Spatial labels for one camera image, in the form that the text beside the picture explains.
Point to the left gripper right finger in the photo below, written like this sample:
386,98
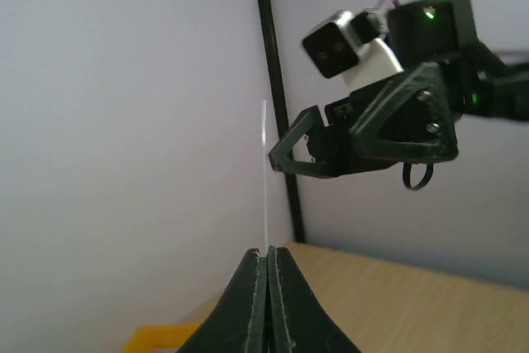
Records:
297,321

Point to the yellow bin far left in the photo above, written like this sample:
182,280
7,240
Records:
153,337

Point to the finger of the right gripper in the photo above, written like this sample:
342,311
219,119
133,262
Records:
308,123

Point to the white red patterned card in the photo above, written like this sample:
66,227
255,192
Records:
264,163

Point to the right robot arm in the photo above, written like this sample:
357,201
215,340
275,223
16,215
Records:
479,83

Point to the right black frame post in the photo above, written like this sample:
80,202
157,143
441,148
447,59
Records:
276,82

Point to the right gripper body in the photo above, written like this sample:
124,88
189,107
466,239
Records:
404,118

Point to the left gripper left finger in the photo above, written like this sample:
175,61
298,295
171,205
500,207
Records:
237,322

